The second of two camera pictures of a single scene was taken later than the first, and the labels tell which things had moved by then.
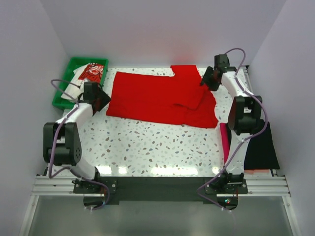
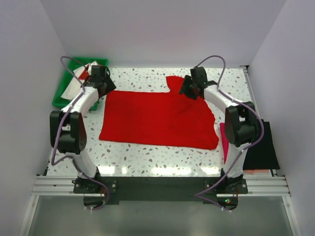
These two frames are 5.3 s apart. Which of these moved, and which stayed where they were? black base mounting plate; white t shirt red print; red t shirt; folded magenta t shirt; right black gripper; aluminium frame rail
Moved: red t shirt; right black gripper
Stayed: aluminium frame rail; white t shirt red print; black base mounting plate; folded magenta t shirt
